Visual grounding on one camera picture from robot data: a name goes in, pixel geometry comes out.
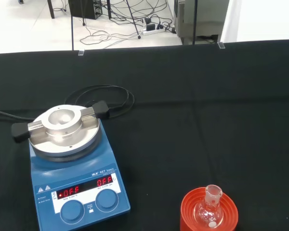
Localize black bench cloth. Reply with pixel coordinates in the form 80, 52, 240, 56
0, 39, 289, 231

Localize blue base laboratory heater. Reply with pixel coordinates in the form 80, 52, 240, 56
28, 105, 131, 231

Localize white power strip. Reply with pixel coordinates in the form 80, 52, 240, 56
142, 27, 165, 36

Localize black tripod leg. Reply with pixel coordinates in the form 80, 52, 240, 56
126, 0, 142, 39

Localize thin black stand pole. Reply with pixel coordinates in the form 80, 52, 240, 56
192, 0, 198, 45
70, 14, 75, 51

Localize grey metal cabinet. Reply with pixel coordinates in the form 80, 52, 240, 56
173, 0, 231, 45

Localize black computer case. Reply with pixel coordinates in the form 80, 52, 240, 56
68, 0, 109, 20

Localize black table leg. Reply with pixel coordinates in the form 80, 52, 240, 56
47, 0, 56, 19

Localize aluminium heating block black handles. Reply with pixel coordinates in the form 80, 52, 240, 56
11, 100, 109, 144

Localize white floor cable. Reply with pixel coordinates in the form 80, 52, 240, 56
80, 14, 145, 47

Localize orange ribbed flask ring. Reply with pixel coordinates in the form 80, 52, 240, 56
180, 187, 239, 231

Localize black heater power cable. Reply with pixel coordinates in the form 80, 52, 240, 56
0, 84, 135, 121

